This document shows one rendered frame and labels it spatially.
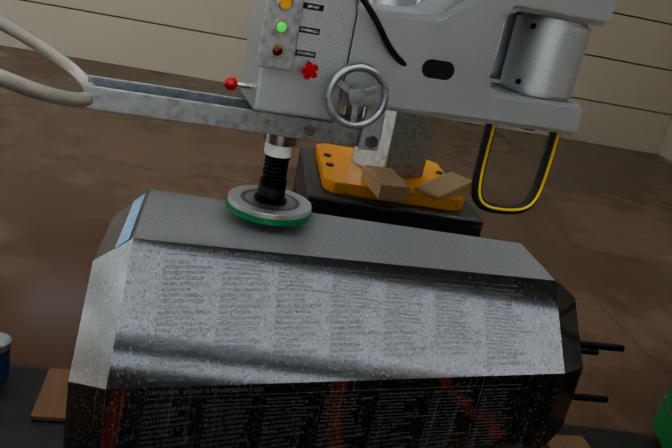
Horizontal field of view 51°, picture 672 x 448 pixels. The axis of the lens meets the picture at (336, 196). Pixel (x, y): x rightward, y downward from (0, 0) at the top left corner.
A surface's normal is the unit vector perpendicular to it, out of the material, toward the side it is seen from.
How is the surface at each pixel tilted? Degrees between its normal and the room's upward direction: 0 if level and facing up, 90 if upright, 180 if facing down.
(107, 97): 90
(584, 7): 90
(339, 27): 90
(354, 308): 45
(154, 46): 90
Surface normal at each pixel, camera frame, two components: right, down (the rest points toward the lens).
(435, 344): 0.25, -0.42
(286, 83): 0.26, 0.36
